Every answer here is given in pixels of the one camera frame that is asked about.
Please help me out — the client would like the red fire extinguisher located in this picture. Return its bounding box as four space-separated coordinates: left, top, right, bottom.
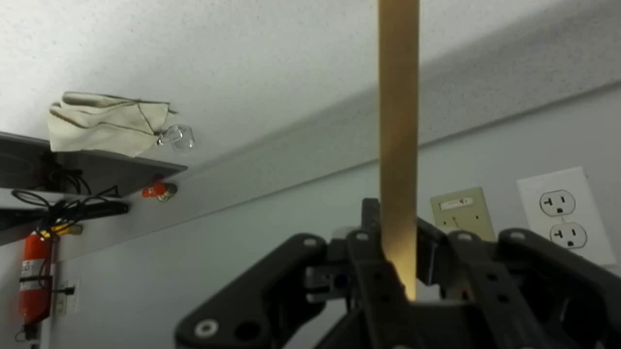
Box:
15 220 63 340

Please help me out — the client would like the beige folded cloth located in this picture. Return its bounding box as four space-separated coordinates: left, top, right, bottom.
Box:
44 88 180 160

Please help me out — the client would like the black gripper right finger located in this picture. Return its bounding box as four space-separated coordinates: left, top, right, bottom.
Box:
414 216 621 349

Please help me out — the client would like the white wall power outlet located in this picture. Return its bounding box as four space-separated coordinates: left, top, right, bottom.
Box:
513 164 616 267

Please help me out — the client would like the clear plastic bag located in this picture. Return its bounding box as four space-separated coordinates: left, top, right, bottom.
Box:
153 121 195 152

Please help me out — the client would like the small white wall plate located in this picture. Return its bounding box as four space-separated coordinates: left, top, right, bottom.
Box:
54 276 79 315

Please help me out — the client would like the small red object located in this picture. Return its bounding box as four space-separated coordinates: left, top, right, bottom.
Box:
139 181 178 201

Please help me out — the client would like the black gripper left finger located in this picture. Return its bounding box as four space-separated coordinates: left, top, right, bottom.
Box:
172 195 414 349

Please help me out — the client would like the wooden ladle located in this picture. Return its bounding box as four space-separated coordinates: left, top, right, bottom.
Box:
376 0 422 302

